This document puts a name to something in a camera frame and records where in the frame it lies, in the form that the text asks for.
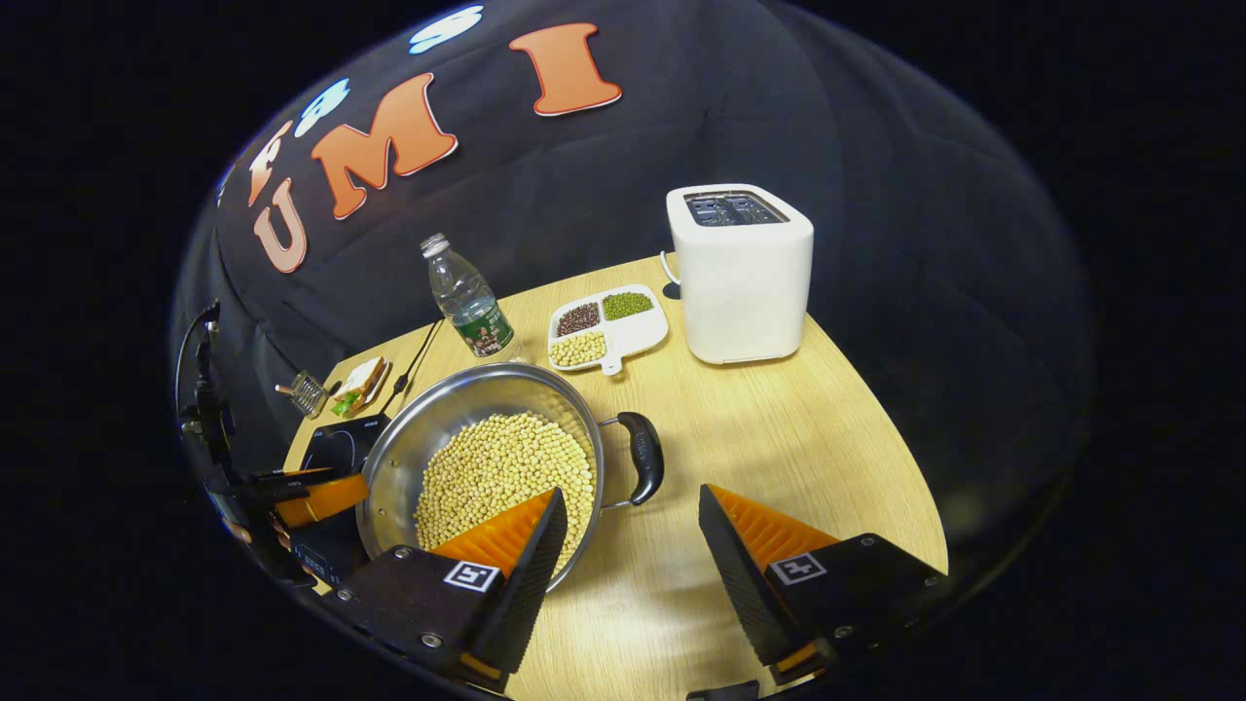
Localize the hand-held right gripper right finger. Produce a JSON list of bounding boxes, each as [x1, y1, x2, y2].
[[697, 483, 950, 688]]

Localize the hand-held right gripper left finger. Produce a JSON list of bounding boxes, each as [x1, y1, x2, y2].
[[326, 487, 570, 694]]

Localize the black induction cooktop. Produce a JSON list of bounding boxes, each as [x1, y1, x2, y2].
[[290, 414, 392, 590]]

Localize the pile of yellow soybeans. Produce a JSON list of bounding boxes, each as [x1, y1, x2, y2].
[[414, 412, 597, 575]]

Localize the steel pot with black handle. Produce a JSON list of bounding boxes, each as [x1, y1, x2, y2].
[[355, 362, 666, 595]]

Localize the sandwich on small plate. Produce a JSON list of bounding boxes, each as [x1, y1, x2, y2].
[[329, 356, 392, 418]]

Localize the clear plastic water bottle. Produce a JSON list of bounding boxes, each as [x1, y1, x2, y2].
[[421, 233, 517, 359]]

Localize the white divided bean dish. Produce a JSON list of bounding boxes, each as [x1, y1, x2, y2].
[[547, 283, 671, 377]]

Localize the white toaster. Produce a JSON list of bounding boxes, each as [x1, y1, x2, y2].
[[666, 183, 815, 366]]

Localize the small metal wire rack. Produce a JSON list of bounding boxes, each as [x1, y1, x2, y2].
[[275, 370, 342, 420]]

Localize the black power cable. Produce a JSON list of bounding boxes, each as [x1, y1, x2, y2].
[[378, 316, 447, 418]]

